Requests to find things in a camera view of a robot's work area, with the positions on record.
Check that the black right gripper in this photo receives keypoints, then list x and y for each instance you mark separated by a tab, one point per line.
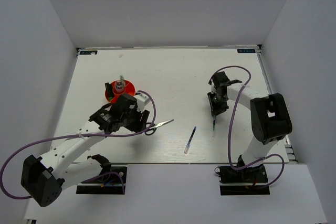
215	108

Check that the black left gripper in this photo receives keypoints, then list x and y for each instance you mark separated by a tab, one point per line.
139	126

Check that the black handled scissors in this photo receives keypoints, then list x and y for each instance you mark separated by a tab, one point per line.
154	128

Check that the green clear pen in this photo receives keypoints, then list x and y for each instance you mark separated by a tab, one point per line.
214	126

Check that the blue clear pen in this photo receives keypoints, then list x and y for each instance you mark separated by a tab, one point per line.
189	141

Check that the yellow cap black highlighter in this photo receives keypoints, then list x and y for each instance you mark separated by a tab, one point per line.
119	86

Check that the green translucent correction tape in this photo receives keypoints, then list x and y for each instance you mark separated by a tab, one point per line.
121	78

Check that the green cap black highlighter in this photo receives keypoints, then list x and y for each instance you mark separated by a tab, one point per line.
109	91

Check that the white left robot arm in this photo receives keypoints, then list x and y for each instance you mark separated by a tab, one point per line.
46	176

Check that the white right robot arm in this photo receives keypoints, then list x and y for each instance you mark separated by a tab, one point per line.
270	120

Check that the orange round organizer container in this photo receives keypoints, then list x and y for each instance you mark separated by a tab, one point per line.
129	89

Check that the right blue table label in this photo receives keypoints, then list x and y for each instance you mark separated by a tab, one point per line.
246	51

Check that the blue table label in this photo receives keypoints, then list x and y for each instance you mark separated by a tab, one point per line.
88	52
246	51

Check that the left blue table label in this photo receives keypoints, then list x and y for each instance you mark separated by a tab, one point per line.
88	52

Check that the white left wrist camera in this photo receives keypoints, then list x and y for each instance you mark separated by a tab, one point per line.
142	100

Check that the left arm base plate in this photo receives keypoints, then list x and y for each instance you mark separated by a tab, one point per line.
110	184

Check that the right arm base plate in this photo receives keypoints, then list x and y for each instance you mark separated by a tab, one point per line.
247	182

